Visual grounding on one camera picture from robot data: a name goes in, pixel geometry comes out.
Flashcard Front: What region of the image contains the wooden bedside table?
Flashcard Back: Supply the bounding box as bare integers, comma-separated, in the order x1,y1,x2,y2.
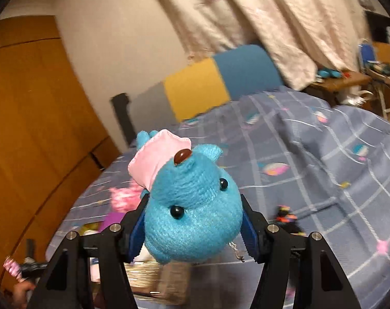
303,71,372,107

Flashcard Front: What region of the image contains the grey yellow blue headboard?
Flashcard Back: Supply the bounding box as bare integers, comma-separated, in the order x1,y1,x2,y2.
127,45,284,133

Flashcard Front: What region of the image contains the person's left hand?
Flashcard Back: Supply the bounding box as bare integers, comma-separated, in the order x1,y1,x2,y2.
12,280,36,309

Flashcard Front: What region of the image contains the black haired doll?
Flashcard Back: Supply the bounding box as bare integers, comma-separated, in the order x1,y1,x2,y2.
274,205,306,236

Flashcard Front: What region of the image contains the wooden wardrobe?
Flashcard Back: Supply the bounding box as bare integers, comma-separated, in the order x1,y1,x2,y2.
0,15,119,290

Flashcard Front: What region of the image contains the white patterned curtain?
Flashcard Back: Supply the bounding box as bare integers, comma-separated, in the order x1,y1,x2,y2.
159,0,370,91

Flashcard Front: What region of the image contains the pink spotted plush giraffe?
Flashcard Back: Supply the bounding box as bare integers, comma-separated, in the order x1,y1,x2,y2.
110,180,143,213

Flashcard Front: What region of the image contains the purple cardboard box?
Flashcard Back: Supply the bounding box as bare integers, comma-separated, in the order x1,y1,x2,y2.
99,211,125,231

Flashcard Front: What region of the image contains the blue white chair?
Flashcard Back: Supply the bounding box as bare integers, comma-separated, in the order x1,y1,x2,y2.
358,38,377,72

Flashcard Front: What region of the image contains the ornate silver tissue box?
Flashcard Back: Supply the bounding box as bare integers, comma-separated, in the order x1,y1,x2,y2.
124,261,192,305

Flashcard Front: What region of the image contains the blue plush toy pink hat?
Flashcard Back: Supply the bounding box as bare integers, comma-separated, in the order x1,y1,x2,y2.
128,129,242,264

